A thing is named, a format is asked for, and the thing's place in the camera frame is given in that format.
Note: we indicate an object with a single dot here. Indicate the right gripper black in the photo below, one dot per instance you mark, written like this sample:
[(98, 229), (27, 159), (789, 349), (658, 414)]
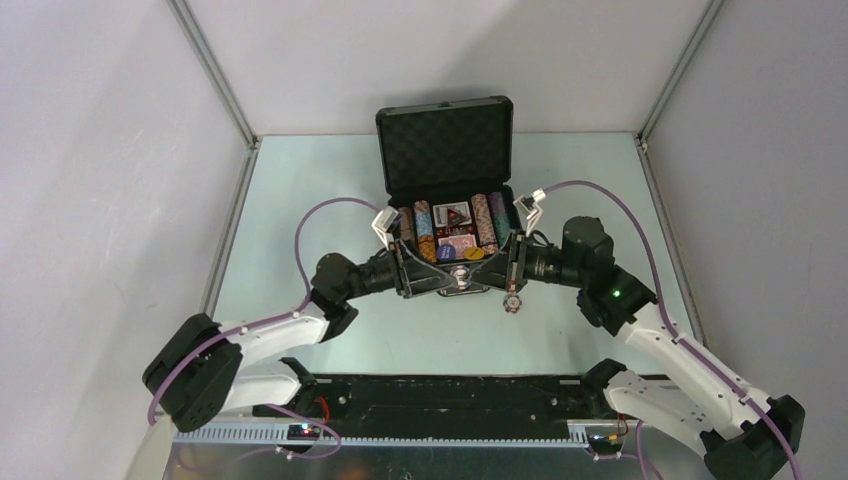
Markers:
[(518, 259)]

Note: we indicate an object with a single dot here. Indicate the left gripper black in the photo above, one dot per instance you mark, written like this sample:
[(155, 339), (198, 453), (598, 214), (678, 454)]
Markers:
[(400, 268)]

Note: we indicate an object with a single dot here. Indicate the poker chip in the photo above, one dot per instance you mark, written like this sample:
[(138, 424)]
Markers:
[(512, 303), (460, 274)]

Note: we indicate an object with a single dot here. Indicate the yellow round button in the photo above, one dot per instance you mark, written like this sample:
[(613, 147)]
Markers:
[(474, 253)]

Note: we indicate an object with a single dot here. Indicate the blue small blind button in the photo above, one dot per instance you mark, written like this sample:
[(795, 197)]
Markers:
[(446, 252)]

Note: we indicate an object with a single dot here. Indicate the red playing card deck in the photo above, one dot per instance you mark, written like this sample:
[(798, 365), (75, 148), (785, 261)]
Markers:
[(460, 242)]

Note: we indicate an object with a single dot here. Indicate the blue playing card deck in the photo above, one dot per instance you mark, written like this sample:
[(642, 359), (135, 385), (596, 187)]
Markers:
[(437, 213)]

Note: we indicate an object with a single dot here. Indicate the black triangular all-in marker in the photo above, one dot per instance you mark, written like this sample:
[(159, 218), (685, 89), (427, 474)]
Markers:
[(454, 217)]

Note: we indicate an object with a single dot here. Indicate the black poker set case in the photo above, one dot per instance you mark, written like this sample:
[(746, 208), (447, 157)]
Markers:
[(445, 153)]

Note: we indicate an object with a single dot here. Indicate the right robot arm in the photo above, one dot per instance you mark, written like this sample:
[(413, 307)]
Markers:
[(738, 430)]

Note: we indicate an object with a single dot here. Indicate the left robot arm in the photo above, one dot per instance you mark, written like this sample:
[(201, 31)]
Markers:
[(206, 368)]

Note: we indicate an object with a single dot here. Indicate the orange blue chip stack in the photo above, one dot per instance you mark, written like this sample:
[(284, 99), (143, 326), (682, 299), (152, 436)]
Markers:
[(424, 230)]

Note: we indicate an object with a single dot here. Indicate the pink brown chip stack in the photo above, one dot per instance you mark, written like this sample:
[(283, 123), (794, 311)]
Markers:
[(485, 227)]

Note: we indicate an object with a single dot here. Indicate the brown teal chip stack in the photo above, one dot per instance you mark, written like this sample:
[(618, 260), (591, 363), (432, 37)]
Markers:
[(407, 225)]

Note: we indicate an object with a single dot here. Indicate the purple chip stack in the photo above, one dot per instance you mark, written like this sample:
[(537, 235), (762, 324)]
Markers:
[(497, 204)]

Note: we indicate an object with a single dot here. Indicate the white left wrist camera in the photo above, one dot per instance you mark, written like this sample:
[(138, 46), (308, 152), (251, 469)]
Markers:
[(385, 223)]

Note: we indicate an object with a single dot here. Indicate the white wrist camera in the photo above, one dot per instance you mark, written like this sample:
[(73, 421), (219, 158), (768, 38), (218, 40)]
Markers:
[(385, 223), (529, 206)]

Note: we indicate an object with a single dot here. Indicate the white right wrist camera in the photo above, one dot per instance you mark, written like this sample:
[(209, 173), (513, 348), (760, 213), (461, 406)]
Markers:
[(529, 206)]

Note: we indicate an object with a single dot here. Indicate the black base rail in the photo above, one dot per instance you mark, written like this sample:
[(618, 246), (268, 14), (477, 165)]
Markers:
[(487, 408)]

